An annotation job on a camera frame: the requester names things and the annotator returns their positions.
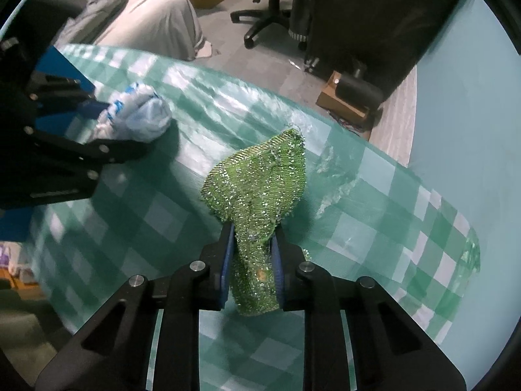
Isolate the blue-edged cardboard box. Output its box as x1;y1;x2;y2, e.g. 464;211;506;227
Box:
0;45;96;243

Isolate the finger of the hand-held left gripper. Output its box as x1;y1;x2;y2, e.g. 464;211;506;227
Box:
22;124;149;166
26;71;108;121

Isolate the black cylindrical object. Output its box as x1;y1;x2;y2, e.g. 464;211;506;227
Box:
340;72;385;109

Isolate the green glittery cloth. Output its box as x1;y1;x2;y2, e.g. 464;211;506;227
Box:
199;128;308;317

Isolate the grey padded jacket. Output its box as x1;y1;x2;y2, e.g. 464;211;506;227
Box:
53;0;129;45

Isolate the green checked plastic tablecloth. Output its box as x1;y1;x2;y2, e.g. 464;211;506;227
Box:
30;43;481;391

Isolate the white blue cloth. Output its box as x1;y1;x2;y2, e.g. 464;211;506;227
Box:
96;81;174;144

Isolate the black office chair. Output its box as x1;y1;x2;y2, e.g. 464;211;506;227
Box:
230;0;318;50

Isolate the beige cushion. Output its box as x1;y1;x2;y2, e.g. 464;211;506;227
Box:
92;0;212;62

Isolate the small flat cardboard box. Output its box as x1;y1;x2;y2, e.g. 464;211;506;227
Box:
317;71;377;131

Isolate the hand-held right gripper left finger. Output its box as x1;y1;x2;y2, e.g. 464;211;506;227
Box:
35;222;237;391

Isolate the grey cloth with striped hem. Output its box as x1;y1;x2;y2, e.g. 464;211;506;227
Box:
287;0;316;51

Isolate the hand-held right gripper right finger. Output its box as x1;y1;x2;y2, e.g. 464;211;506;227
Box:
271;228;467;391

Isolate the black cabinet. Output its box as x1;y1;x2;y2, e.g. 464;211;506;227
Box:
305;0;469;104

